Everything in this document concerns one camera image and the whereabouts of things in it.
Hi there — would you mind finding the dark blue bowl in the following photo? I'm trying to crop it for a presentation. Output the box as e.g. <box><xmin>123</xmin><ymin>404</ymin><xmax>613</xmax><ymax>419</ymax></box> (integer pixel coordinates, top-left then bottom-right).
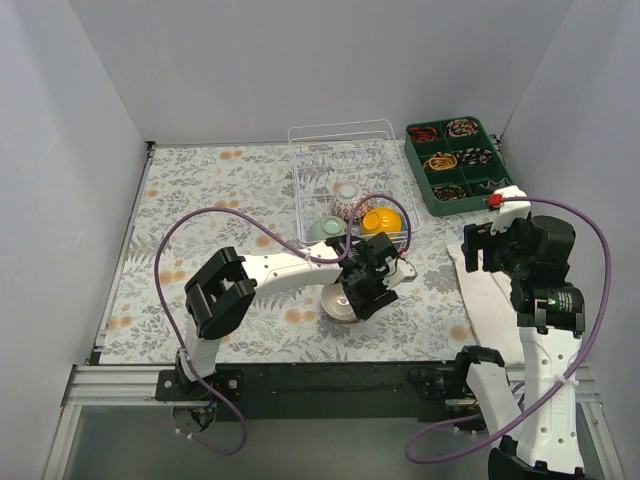
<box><xmin>388</xmin><ymin>215</ymin><xmax>408</xmax><ymax>251</ymax></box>

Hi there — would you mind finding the aluminium frame rail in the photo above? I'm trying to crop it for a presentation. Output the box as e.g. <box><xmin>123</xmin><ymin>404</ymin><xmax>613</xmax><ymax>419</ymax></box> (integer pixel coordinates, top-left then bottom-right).
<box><xmin>62</xmin><ymin>365</ymin><xmax>602</xmax><ymax>406</ymax></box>

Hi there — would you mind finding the green compartment tray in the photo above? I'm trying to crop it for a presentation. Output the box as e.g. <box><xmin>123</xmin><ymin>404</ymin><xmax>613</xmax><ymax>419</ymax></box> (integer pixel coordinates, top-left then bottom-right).
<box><xmin>404</xmin><ymin>116</ymin><xmax>513</xmax><ymax>217</ymax></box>

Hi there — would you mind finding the yellow bowl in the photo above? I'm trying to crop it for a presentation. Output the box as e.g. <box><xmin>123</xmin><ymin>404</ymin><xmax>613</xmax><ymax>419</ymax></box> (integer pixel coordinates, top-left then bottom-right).
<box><xmin>361</xmin><ymin>207</ymin><xmax>404</xmax><ymax>239</ymax></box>

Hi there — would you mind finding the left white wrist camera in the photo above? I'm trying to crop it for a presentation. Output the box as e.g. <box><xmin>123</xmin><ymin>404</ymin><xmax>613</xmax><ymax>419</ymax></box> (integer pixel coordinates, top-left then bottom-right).
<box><xmin>383</xmin><ymin>257</ymin><xmax>417</xmax><ymax>290</ymax></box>

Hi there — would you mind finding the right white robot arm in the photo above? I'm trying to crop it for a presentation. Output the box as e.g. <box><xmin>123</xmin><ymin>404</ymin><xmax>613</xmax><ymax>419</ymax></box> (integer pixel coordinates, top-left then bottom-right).
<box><xmin>452</xmin><ymin>215</ymin><xmax>586</xmax><ymax>479</ymax></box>

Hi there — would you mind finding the white wire dish rack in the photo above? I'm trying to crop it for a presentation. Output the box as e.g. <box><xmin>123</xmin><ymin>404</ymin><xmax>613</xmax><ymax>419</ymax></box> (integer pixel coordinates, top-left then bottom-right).
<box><xmin>288</xmin><ymin>119</ymin><xmax>420</xmax><ymax>246</ymax></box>

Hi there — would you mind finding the red patterned bowl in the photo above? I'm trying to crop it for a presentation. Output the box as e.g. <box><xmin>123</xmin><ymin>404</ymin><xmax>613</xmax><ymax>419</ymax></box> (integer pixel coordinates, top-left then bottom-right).
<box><xmin>331</xmin><ymin>182</ymin><xmax>374</xmax><ymax>223</ymax></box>

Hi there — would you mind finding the white cloth towel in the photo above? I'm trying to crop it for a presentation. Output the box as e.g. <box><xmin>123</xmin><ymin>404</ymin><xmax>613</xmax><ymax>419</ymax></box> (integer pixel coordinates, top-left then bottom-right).
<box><xmin>447</xmin><ymin>245</ymin><xmax>524</xmax><ymax>365</ymax></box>

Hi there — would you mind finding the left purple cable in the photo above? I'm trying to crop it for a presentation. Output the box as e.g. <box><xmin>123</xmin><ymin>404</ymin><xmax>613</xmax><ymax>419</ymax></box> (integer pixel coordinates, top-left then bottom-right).
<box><xmin>153</xmin><ymin>193</ymin><xmax>412</xmax><ymax>456</ymax></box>

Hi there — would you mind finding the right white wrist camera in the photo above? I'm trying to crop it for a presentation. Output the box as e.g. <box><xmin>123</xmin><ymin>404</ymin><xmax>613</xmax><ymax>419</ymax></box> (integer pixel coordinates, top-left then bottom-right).
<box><xmin>487</xmin><ymin>186</ymin><xmax>531</xmax><ymax>236</ymax></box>

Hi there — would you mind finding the mint green bowl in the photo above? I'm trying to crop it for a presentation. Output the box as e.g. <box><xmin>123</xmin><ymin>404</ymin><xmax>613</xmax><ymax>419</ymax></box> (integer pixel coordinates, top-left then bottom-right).
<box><xmin>305</xmin><ymin>215</ymin><xmax>347</xmax><ymax>243</ymax></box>

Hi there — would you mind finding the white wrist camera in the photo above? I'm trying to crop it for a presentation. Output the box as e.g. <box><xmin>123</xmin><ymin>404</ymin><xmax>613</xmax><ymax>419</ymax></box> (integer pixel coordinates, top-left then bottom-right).
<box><xmin>383</xmin><ymin>257</ymin><xmax>417</xmax><ymax>290</ymax></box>
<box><xmin>487</xmin><ymin>186</ymin><xmax>531</xmax><ymax>236</ymax></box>

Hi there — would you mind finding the cream white bowl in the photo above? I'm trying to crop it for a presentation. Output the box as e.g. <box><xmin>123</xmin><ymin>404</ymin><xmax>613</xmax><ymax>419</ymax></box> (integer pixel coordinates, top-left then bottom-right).
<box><xmin>320</xmin><ymin>283</ymin><xmax>358</xmax><ymax>323</ymax></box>

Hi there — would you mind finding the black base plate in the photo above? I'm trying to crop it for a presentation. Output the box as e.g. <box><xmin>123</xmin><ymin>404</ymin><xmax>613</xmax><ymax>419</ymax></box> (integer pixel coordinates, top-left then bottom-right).
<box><xmin>154</xmin><ymin>361</ymin><xmax>474</xmax><ymax>422</ymax></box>

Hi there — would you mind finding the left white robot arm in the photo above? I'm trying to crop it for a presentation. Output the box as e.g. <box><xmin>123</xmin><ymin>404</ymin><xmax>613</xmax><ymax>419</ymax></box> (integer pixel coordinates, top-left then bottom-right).
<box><xmin>176</xmin><ymin>233</ymin><xmax>416</xmax><ymax>400</ymax></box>

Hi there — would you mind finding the floral table mat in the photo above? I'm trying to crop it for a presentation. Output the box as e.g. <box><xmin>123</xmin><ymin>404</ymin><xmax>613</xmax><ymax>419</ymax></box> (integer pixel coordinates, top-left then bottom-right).
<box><xmin>100</xmin><ymin>144</ymin><xmax>489</xmax><ymax>365</ymax></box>

